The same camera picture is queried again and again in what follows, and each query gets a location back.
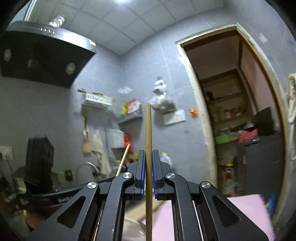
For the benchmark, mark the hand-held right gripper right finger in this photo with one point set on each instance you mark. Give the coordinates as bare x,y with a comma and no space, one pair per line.
154,171

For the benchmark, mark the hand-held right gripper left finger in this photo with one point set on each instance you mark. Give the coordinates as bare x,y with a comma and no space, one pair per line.
143,169

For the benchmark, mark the wooden chopstick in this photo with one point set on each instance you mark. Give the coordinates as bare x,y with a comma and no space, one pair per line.
123,157
148,129

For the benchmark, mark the clear oil jug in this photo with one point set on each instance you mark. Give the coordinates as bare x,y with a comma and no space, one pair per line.
166,158

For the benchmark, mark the red plastic bag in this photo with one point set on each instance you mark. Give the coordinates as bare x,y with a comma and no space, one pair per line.
127,142

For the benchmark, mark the hanging beige cloth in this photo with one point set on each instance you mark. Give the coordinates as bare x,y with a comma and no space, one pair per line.
100,150

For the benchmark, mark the steel kitchen faucet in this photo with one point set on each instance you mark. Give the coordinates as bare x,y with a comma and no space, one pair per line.
89,165

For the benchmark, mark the green yellow snack packet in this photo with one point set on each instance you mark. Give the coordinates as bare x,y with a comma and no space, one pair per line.
125,109

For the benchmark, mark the red snack packet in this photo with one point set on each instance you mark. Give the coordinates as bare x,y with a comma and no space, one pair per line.
134,106

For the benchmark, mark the hanging clear plastic bag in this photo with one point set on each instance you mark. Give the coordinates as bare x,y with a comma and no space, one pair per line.
161,99

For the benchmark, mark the red white container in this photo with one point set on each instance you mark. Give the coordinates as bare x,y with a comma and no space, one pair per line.
228,178

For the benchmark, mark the green plastic box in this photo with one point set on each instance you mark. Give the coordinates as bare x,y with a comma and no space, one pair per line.
222,139

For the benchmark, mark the pink flower print tablecloth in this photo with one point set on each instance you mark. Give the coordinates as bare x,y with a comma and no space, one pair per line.
242,208

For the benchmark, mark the red cloth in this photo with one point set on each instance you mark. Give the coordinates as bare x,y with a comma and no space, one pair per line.
248,136

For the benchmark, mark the wooden shelf unit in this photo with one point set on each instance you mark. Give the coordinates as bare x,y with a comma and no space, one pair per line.
227,102

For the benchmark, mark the black range hood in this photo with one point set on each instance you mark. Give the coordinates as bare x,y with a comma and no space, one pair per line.
46,55

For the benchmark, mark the dark grey cabinet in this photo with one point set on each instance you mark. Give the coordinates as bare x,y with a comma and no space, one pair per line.
263,166

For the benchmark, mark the white wall outlet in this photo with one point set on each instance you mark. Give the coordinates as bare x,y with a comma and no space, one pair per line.
5,152

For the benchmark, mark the grey wall shelf rack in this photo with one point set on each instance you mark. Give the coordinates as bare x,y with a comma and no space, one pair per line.
129,119

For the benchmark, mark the white wall switch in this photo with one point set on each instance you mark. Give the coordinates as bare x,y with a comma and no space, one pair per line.
168,118

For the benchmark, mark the white wall socket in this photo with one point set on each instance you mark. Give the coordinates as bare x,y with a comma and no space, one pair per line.
180,115

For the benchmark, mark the orange wall ornament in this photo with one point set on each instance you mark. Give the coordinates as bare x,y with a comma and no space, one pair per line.
193,112

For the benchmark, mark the wooden door frame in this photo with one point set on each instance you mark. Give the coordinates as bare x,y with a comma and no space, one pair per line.
198,104

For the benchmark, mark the white slotted wall basket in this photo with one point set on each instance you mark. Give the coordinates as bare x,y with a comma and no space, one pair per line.
97,99

